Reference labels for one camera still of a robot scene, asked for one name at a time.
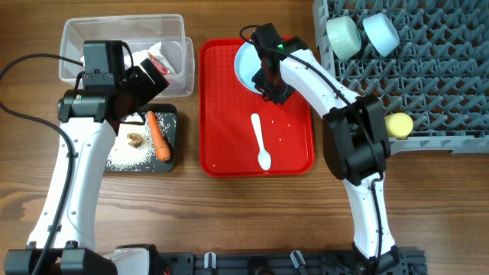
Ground light blue plate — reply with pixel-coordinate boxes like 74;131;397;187
234;42;261;95

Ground clear plastic bin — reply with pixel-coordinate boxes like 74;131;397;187
60;14;195;98

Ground grey dishwasher rack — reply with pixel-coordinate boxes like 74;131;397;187
313;0;488;154

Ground black plastic tray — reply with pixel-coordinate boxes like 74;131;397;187
102;102;178;173

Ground orange carrot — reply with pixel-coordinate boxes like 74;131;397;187
147;111;172;162

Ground light blue bowl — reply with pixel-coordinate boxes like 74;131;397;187
362;13;400;57

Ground yellow cup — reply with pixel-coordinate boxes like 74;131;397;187
384;112;414;139

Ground red serving tray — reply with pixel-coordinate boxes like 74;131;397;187
199;38;315;177

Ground green bowl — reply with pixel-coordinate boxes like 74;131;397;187
326;16;361;60

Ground red foil wrapper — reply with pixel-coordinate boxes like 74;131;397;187
147;52;170;76

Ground white plastic spoon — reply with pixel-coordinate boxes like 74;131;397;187
251;113;272;171

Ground white napkin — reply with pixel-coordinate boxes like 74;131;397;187
124;42;176;75

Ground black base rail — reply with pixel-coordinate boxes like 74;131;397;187
156;248;428;275

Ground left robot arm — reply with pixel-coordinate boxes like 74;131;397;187
1;40;169;274

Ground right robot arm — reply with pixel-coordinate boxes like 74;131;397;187
246;23;400;274

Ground white rice pile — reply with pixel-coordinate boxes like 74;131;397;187
105;113;174;173

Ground brown food scrap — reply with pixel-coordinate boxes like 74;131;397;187
126;133;144;148

